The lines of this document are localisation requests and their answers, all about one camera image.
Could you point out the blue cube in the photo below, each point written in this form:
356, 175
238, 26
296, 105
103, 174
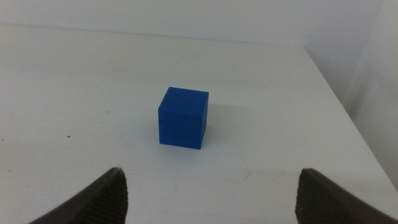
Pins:
182, 119

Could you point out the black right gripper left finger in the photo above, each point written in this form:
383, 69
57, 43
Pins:
102, 202

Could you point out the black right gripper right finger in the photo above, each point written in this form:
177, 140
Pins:
320, 205

